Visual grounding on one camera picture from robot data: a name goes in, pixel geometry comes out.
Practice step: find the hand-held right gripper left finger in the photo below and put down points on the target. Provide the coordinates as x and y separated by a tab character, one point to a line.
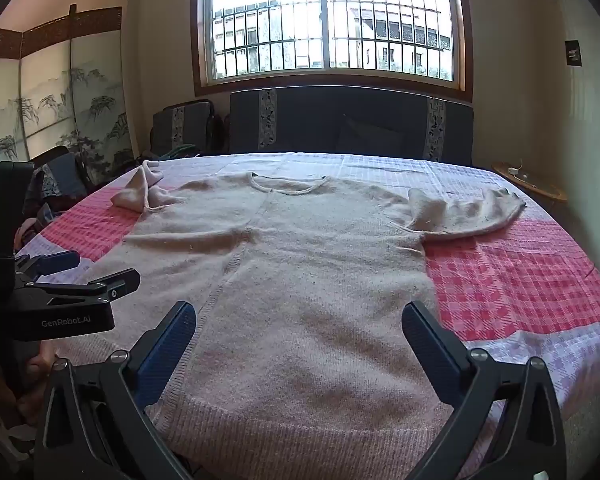
166	347

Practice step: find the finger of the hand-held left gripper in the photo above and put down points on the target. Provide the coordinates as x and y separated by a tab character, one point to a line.
55	261
100	286

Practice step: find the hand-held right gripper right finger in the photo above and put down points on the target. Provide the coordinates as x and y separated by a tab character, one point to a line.
431	347

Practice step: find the beige knit sweater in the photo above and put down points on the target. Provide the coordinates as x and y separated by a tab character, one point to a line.
305	285

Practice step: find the person's left hand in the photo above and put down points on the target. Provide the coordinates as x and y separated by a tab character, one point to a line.
39	364

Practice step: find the dark chair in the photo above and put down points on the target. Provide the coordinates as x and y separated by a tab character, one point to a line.
60	180

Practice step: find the pink checked blanket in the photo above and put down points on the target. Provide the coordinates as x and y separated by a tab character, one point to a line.
510	285

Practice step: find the painted folding screen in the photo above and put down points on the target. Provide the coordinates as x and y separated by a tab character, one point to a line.
55	100

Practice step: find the dark armchair by window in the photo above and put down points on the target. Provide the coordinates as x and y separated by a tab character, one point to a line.
195	127

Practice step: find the round wooden side table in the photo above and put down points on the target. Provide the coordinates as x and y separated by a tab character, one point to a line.
540	185

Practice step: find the dark long sofa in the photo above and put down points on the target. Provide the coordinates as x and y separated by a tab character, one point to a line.
355	125

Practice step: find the black wall switch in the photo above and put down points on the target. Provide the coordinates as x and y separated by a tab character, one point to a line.
573	53

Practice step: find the barred window with wooden frame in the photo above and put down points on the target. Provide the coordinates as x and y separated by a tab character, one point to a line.
330	20

